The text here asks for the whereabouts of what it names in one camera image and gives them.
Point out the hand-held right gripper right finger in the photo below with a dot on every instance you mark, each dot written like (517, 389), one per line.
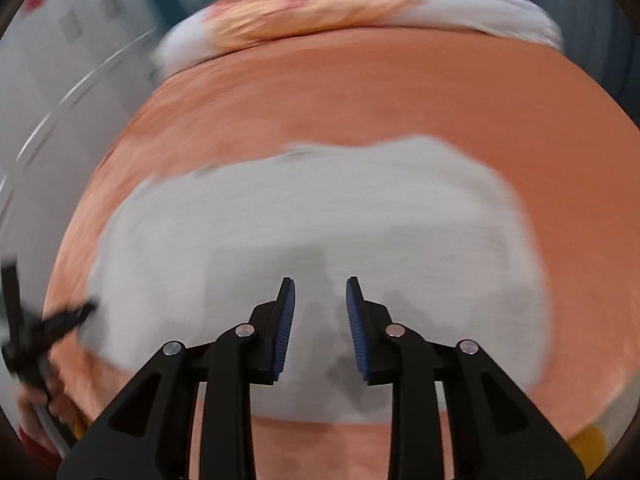
(356, 330)

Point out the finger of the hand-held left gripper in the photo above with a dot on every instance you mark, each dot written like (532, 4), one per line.
(65, 319)
(11, 295)

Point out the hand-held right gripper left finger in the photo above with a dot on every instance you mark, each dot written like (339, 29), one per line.
(282, 330)

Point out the white sweater with black hearts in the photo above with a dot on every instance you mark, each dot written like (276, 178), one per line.
(350, 220)

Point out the white panelled wardrobe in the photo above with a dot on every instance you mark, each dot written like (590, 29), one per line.
(60, 110)

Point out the orange plush blanket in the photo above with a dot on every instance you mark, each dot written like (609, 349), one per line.
(400, 95)

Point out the orange floral satin quilt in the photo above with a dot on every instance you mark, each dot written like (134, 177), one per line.
(310, 15)

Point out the white duvet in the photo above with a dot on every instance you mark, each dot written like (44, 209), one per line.
(480, 15)

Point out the grey-blue curtain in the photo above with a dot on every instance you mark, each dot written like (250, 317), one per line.
(600, 35)

